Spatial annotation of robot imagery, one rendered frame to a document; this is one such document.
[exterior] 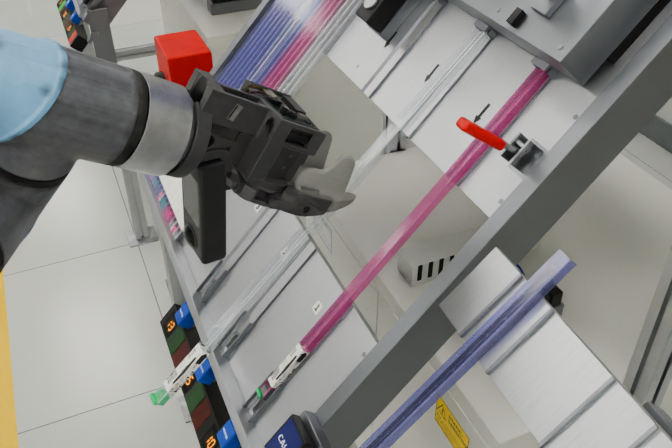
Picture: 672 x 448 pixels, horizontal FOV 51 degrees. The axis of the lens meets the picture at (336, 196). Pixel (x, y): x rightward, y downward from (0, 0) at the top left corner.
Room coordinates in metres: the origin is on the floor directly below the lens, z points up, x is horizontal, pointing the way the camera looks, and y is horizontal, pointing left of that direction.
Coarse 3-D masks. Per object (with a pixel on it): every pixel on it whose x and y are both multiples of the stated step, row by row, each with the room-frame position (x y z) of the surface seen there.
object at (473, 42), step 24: (456, 48) 0.64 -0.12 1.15; (456, 72) 0.63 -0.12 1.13; (432, 96) 0.61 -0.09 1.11; (408, 120) 0.60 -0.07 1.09; (384, 144) 0.59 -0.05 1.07; (360, 168) 0.59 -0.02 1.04; (312, 216) 0.57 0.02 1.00; (288, 240) 0.56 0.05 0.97; (288, 264) 0.55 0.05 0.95; (264, 288) 0.54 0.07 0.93; (240, 312) 0.52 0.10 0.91; (216, 336) 0.51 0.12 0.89
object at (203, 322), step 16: (144, 176) 1.03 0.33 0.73; (160, 208) 0.94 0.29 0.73; (160, 224) 0.90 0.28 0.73; (176, 256) 0.82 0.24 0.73; (176, 272) 0.79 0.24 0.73; (192, 288) 0.75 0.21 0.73; (192, 304) 0.72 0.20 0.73; (208, 320) 0.69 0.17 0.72; (224, 368) 0.60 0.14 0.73; (224, 384) 0.58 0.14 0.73; (224, 400) 0.56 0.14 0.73; (240, 400) 0.56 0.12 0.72; (240, 416) 0.53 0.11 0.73; (240, 432) 0.51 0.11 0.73; (256, 432) 0.52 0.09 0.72
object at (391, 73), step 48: (432, 0) 0.90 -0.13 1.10; (336, 48) 0.96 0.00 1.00; (384, 48) 0.89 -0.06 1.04; (432, 48) 0.83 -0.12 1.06; (480, 48) 0.77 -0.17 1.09; (384, 96) 0.82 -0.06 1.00; (480, 96) 0.71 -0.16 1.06; (576, 96) 0.63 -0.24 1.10; (432, 144) 0.70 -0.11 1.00; (480, 192) 0.61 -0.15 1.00
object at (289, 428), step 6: (288, 420) 0.47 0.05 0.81; (288, 426) 0.46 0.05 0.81; (294, 426) 0.46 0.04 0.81; (282, 432) 0.46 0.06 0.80; (288, 432) 0.46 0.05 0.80; (294, 432) 0.45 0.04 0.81; (276, 438) 0.46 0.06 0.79; (282, 438) 0.45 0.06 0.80; (288, 438) 0.45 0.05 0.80; (294, 438) 0.45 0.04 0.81; (300, 438) 0.44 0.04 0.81; (270, 444) 0.46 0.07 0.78; (276, 444) 0.45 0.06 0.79; (282, 444) 0.45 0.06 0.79; (288, 444) 0.44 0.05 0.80; (294, 444) 0.44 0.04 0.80; (300, 444) 0.44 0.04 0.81
